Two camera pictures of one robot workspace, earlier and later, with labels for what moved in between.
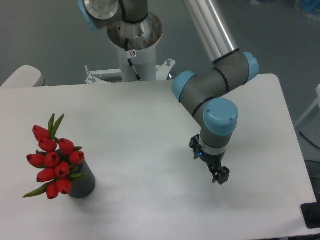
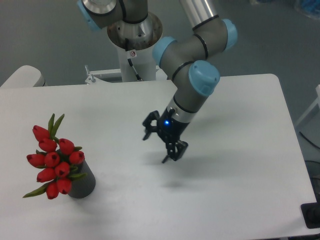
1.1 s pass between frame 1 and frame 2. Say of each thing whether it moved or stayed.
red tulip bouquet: stayed
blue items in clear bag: stayed
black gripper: moved
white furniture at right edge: stayed
